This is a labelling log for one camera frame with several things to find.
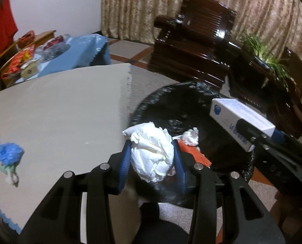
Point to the blue plastic bag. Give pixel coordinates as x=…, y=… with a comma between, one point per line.
x=10, y=154

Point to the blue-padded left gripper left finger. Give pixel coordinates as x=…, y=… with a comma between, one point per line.
x=57, y=218

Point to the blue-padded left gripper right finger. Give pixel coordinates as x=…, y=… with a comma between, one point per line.
x=245, y=218

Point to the blue scalloped table cloth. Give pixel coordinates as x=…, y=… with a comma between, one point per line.
x=10, y=223

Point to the green rubber glove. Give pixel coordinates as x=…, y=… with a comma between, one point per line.
x=6, y=169

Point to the white tissue ball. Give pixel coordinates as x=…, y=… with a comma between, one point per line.
x=152, y=151

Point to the red snack bag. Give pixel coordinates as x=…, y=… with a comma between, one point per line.
x=18, y=61

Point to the dark wooden armchair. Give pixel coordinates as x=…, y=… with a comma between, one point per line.
x=196, y=44

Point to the glass fruit bowl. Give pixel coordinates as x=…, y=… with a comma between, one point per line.
x=54, y=51

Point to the wooden side cabinet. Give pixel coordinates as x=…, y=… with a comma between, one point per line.
x=39, y=40

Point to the orange foam net sleeve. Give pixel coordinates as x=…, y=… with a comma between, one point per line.
x=197, y=155

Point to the wooden chair backrest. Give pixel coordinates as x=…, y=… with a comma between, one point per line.
x=8, y=53

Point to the blue side table cloth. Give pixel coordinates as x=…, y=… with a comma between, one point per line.
x=84, y=51

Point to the gold tissue box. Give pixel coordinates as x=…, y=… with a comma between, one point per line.
x=29, y=69

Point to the beige felt table mat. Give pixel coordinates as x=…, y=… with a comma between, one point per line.
x=66, y=121

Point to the red apples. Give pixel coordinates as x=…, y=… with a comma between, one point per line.
x=53, y=42

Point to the patterned beige curtain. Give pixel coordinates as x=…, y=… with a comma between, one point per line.
x=277, y=22

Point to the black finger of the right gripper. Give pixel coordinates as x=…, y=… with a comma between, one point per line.
x=280, y=163

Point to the black trash bag bin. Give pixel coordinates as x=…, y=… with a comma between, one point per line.
x=180, y=107

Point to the small crumpled white tissue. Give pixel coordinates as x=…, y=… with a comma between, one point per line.
x=12, y=178

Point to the white cardboard box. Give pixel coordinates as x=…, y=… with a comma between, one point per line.
x=235, y=117

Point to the red cloth drape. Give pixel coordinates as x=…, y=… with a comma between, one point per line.
x=8, y=26

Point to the green potted plant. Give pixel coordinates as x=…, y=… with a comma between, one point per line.
x=256, y=50

